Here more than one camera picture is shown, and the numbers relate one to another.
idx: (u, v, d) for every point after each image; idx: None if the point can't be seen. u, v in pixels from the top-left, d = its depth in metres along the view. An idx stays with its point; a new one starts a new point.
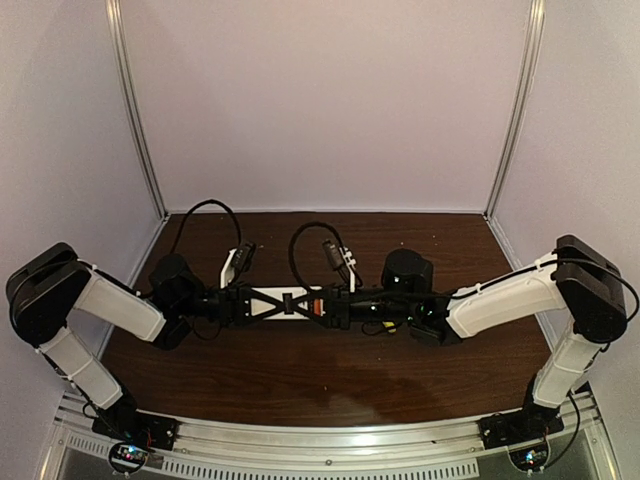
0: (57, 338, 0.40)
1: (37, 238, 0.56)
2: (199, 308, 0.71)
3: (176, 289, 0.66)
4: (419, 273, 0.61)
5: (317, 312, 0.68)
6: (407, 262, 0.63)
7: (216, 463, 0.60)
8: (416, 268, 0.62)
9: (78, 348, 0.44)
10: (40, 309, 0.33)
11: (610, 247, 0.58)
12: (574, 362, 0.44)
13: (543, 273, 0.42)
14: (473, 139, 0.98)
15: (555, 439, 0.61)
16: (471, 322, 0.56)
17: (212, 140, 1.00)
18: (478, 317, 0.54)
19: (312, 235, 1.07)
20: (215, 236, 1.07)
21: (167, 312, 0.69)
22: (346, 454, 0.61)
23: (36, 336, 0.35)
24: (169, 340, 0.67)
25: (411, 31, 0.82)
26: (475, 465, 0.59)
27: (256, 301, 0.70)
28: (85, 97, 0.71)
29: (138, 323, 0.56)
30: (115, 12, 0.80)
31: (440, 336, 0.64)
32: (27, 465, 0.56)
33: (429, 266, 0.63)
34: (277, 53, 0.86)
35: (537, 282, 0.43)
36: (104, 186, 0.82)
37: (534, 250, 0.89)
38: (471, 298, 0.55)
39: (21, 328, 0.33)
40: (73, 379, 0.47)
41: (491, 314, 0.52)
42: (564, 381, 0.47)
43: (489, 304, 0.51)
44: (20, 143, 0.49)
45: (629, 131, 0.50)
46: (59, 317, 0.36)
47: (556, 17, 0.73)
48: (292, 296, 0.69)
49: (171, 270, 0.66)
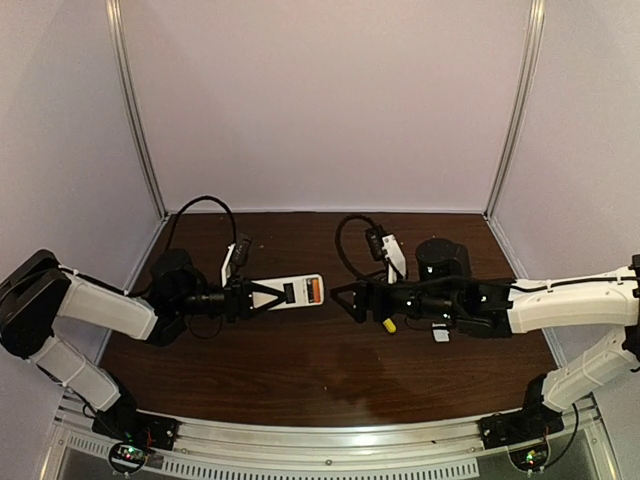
0: (46, 346, 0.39)
1: (37, 238, 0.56)
2: (199, 303, 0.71)
3: (178, 282, 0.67)
4: (452, 260, 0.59)
5: (317, 296, 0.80)
6: (439, 250, 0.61)
7: (216, 463, 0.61)
8: (448, 254, 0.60)
9: (70, 353, 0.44)
10: (25, 319, 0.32)
11: (611, 248, 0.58)
12: (601, 375, 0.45)
13: (624, 287, 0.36)
14: (473, 139, 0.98)
15: (555, 439, 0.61)
16: (530, 320, 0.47)
17: (213, 140, 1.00)
18: (537, 318, 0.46)
19: (354, 230, 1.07)
20: (216, 236, 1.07)
21: (165, 307, 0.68)
22: (347, 454, 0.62)
23: (25, 346, 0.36)
24: (164, 337, 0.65)
25: (411, 30, 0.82)
26: (475, 465, 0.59)
27: (258, 294, 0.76)
28: (85, 99, 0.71)
29: (128, 319, 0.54)
30: (115, 12, 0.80)
31: (492, 324, 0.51)
32: (26, 466, 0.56)
33: (461, 251, 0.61)
34: (277, 52, 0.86)
35: (617, 296, 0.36)
36: (104, 187, 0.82)
37: (535, 250, 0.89)
38: (540, 294, 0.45)
39: (6, 342, 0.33)
40: (69, 384, 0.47)
41: (555, 316, 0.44)
42: (581, 386, 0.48)
43: (555, 306, 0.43)
44: (20, 143, 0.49)
45: (630, 132, 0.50)
46: (44, 326, 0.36)
47: (556, 17, 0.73)
48: (292, 286, 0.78)
49: (174, 263, 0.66)
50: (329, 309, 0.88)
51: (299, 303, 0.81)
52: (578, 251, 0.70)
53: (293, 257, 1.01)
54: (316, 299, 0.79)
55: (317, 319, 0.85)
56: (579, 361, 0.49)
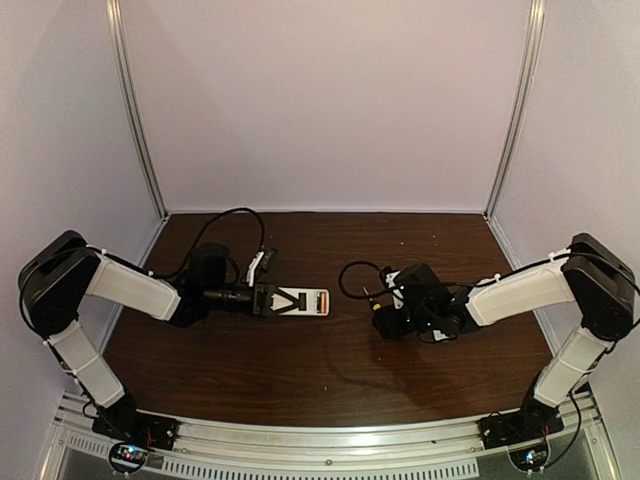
0: (68, 331, 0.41)
1: (37, 238, 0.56)
2: (222, 297, 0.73)
3: (212, 271, 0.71)
4: (415, 275, 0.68)
5: (323, 307, 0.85)
6: (409, 270, 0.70)
7: (216, 463, 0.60)
8: (412, 271, 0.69)
9: (85, 343, 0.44)
10: (52, 298, 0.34)
11: (610, 249, 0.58)
12: (576, 360, 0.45)
13: (555, 265, 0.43)
14: (474, 138, 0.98)
15: (555, 439, 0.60)
16: (489, 310, 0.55)
17: (212, 139, 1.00)
18: (493, 307, 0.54)
19: (366, 239, 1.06)
20: (222, 239, 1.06)
21: (191, 289, 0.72)
22: (346, 454, 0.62)
23: (52, 325, 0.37)
24: (185, 316, 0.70)
25: (411, 29, 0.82)
26: (475, 465, 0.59)
27: (277, 297, 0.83)
28: (86, 97, 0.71)
29: (155, 303, 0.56)
30: (115, 11, 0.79)
31: (459, 322, 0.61)
32: (27, 466, 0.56)
33: (423, 267, 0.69)
34: (277, 50, 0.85)
35: (548, 274, 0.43)
36: (104, 185, 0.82)
37: (534, 250, 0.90)
38: (490, 287, 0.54)
39: (34, 320, 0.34)
40: (77, 376, 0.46)
41: (506, 303, 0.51)
42: (564, 378, 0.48)
43: (503, 293, 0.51)
44: (19, 146, 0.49)
45: (629, 133, 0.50)
46: (71, 306, 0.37)
47: (556, 16, 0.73)
48: (305, 296, 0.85)
49: (215, 249, 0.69)
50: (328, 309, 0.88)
51: (311, 311, 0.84)
52: None
53: (293, 257, 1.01)
54: (322, 312, 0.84)
55: (317, 319, 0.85)
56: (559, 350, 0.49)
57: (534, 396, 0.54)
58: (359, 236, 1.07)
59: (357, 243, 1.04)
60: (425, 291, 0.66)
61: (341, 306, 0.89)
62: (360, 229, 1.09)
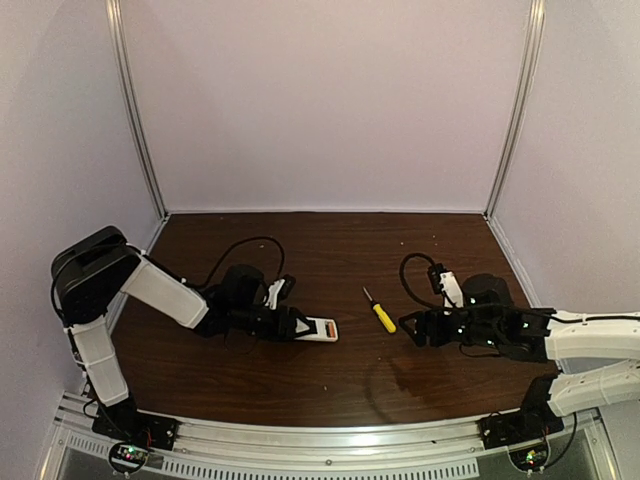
0: (93, 324, 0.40)
1: (38, 240, 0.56)
2: (248, 317, 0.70)
3: (244, 291, 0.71)
4: (493, 293, 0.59)
5: (334, 334, 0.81)
6: (480, 282, 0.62)
7: (216, 463, 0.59)
8: (488, 285, 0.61)
9: (106, 339, 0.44)
10: (85, 290, 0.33)
11: (610, 249, 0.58)
12: (610, 396, 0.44)
13: None
14: (474, 138, 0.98)
15: (554, 439, 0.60)
16: (564, 351, 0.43)
17: (212, 139, 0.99)
18: (571, 348, 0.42)
19: (366, 239, 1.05)
20: (254, 261, 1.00)
21: (221, 302, 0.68)
22: (346, 454, 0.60)
23: (80, 316, 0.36)
24: (208, 329, 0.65)
25: (410, 28, 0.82)
26: (476, 465, 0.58)
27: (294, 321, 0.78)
28: (85, 95, 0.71)
29: (180, 309, 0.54)
30: (115, 11, 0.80)
31: (529, 350, 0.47)
32: (26, 465, 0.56)
33: (501, 281, 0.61)
34: (277, 50, 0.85)
35: None
36: (103, 183, 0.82)
37: (533, 250, 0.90)
38: (570, 327, 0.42)
39: (65, 308, 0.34)
40: (87, 371, 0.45)
41: (588, 350, 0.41)
42: (580, 400, 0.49)
43: (587, 338, 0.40)
44: (20, 149, 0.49)
45: (629, 134, 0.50)
46: (104, 299, 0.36)
47: (556, 15, 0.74)
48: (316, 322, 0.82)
49: (253, 271, 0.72)
50: (328, 309, 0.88)
51: (323, 337, 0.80)
52: (578, 250, 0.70)
53: (294, 257, 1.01)
54: (332, 338, 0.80)
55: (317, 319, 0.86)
56: (596, 372, 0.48)
57: (549, 402, 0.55)
58: (359, 236, 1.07)
59: (357, 243, 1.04)
60: (499, 311, 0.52)
61: (341, 307, 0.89)
62: (360, 229, 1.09)
